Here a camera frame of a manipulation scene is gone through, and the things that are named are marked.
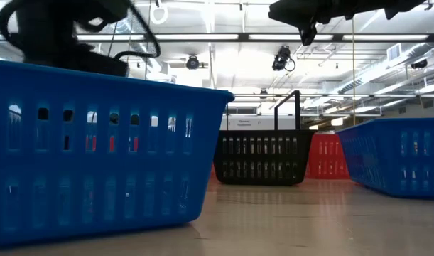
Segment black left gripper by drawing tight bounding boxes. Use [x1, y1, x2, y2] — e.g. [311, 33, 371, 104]
[23, 42, 129, 78]

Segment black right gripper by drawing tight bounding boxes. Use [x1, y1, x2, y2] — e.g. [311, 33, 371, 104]
[268, 0, 398, 46]

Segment blue plastic slotted basket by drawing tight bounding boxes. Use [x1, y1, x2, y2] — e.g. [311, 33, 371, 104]
[0, 58, 235, 250]
[335, 117, 434, 199]

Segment black plastic slotted basket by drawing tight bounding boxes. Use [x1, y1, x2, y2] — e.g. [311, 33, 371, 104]
[212, 129, 315, 186]

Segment white light strip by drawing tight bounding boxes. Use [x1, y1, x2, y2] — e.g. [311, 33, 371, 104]
[76, 34, 146, 41]
[342, 34, 430, 41]
[248, 34, 335, 41]
[154, 33, 239, 41]

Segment dark overhead rig crossbar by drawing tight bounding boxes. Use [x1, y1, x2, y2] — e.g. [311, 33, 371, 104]
[0, 33, 434, 42]

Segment white air vent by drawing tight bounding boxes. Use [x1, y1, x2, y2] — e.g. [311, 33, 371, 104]
[386, 43, 403, 62]

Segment round black ceiling fixture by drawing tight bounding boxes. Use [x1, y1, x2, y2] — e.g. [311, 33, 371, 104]
[185, 55, 200, 70]

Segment black overhead camera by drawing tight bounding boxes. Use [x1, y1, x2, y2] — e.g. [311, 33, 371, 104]
[272, 45, 296, 72]

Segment black metal shelf frame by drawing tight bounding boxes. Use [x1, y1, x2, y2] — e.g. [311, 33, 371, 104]
[273, 90, 302, 131]

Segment silver ventilation duct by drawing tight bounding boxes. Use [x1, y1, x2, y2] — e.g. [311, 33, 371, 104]
[335, 42, 434, 96]

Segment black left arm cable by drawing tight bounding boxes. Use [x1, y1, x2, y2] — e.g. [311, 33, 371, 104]
[0, 0, 161, 60]

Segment white hanging ring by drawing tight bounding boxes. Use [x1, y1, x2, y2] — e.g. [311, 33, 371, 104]
[149, 0, 168, 25]

